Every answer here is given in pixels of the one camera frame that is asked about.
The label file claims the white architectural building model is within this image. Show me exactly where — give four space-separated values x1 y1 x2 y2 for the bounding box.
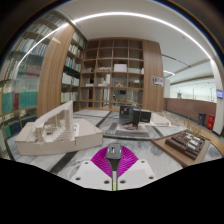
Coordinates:
14 100 104 157

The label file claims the wall-mounted screen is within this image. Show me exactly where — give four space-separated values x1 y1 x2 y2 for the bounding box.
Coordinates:
215 88 224 100

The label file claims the long curved ceiling light strip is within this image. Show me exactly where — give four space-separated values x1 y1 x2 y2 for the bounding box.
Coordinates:
70 11 215 62

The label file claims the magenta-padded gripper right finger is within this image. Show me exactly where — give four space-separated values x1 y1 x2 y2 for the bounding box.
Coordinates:
115 145 158 192

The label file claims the grey model base board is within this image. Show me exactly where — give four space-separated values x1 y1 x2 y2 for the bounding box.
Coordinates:
103 121 153 141

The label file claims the dark model on wooden board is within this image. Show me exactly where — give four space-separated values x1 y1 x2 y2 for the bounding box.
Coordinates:
150 129 212 168

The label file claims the dark bin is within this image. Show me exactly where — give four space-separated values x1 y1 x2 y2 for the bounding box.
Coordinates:
198 112 207 126

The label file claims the small white architectural model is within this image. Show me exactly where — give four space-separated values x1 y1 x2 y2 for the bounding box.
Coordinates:
149 112 171 128

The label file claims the short ceiling light strip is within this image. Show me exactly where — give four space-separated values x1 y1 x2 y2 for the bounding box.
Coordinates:
163 69 176 77

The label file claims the wooden cubby shelf unit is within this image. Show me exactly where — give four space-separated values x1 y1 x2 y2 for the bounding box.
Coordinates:
78 37 145 111

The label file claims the book-filled wall shelf unit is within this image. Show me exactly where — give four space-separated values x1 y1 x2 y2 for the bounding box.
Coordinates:
60 29 89 113
0 10 68 148

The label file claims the small grey charger block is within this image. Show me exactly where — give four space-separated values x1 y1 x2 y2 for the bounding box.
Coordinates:
106 143 123 161

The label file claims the wall poster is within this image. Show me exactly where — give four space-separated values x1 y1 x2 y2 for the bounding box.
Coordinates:
151 75 165 88

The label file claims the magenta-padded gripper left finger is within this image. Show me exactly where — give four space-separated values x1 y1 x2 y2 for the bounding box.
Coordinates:
69 145 114 192

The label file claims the red bin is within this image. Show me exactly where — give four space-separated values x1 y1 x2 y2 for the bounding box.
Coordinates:
206 114 216 131

